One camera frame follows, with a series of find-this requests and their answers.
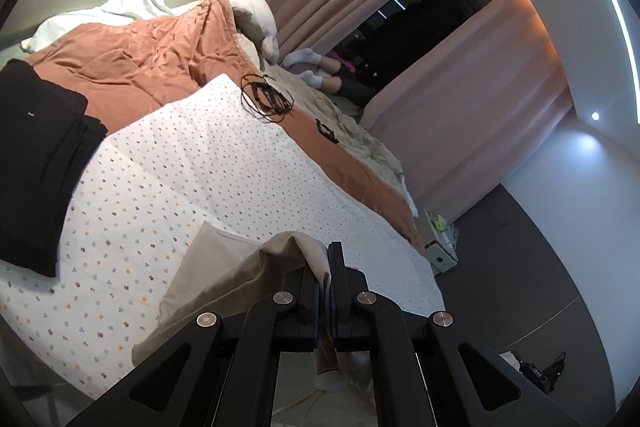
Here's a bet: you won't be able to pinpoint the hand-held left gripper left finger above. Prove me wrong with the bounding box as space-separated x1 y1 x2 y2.
65 267 321 427

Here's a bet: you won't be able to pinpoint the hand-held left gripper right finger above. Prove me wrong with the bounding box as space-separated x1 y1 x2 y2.
327 242 584 427

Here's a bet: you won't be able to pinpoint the beige jacket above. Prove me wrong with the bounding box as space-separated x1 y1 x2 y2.
131 221 347 394

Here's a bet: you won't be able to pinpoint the black folded clothes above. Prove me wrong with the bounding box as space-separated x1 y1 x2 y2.
0 59 109 278

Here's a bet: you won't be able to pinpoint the white nightstand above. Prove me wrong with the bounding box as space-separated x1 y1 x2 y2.
417 209 459 276

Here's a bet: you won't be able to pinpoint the olive beige blanket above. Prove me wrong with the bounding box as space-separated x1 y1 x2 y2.
235 32 419 216

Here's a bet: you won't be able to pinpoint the white dotted bed sheet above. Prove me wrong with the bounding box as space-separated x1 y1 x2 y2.
0 74 447 404

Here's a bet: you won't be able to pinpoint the black object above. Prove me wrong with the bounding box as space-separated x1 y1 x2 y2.
519 350 567 396

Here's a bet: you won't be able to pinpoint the white plush toy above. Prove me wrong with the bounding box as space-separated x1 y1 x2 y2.
223 0 281 68

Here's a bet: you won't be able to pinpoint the orange blanket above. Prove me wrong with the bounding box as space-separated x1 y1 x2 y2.
22 0 424 251

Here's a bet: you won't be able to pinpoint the dark glass door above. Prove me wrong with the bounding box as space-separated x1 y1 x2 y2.
320 0 507 108

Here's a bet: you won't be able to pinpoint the white pillow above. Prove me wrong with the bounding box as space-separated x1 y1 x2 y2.
20 0 177 54

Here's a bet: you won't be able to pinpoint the ceiling strip light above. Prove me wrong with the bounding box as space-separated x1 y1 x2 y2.
584 0 640 126

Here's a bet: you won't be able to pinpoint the black coiled cable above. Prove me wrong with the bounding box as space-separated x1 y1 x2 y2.
240 74 295 126

